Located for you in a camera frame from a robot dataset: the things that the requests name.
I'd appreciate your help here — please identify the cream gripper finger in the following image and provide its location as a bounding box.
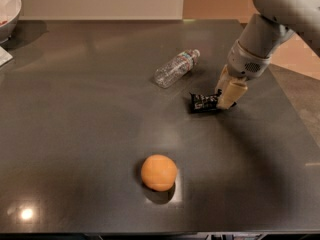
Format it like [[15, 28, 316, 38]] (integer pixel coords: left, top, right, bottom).
[[215, 66, 230, 95], [218, 79, 248, 110]]

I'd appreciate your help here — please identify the black rxbar chocolate wrapper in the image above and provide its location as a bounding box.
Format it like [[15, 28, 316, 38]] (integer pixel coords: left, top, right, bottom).
[[190, 90, 222, 113]]

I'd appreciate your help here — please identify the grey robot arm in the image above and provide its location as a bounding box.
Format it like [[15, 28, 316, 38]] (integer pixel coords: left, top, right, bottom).
[[215, 0, 320, 110]]

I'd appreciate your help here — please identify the clear plastic water bottle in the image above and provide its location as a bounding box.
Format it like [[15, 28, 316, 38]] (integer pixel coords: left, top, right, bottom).
[[154, 49, 200, 88]]

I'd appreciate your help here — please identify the orange fruit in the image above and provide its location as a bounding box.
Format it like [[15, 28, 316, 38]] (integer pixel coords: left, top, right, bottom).
[[141, 154, 178, 192]]

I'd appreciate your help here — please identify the white paper napkin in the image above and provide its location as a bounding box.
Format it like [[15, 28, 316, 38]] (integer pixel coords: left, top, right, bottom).
[[0, 46, 13, 67]]

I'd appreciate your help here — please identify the white bowl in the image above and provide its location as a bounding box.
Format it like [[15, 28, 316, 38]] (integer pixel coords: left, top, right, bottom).
[[0, 0, 22, 43]]

